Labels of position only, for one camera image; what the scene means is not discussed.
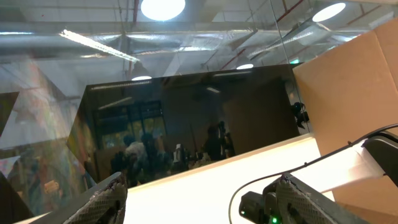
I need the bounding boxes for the black right camera cable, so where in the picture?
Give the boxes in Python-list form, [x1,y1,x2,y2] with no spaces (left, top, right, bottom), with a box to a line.
[228,123,398,224]

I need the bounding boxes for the black glass panel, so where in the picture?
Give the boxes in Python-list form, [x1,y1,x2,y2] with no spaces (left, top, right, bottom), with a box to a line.
[67,64,310,187]

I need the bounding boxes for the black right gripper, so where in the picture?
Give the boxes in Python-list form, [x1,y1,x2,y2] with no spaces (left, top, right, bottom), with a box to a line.
[239,183,280,224]

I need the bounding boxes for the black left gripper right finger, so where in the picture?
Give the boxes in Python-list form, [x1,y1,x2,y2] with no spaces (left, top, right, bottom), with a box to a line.
[276,173,368,224]

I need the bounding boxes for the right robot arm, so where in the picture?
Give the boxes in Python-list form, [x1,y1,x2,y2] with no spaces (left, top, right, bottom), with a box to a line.
[239,131,397,223]

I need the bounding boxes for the brown cardboard box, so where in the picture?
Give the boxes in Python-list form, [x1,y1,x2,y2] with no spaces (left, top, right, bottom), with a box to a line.
[294,19,397,223]

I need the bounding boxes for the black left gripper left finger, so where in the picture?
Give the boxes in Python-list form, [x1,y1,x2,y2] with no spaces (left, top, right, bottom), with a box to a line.
[32,172,127,224]

